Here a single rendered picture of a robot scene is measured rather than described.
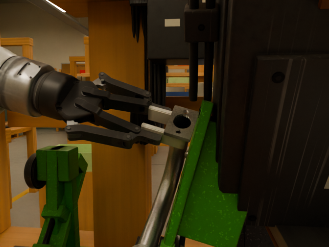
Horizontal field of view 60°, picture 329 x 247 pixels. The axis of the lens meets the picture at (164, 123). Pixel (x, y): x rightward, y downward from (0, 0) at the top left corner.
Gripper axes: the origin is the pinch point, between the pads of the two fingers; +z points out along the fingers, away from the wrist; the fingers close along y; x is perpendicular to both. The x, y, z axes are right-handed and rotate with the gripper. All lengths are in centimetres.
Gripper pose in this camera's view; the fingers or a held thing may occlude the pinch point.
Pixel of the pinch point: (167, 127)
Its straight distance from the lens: 44.3
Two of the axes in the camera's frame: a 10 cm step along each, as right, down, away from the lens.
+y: 2.7, -7.6, 5.9
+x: -0.9, 5.9, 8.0
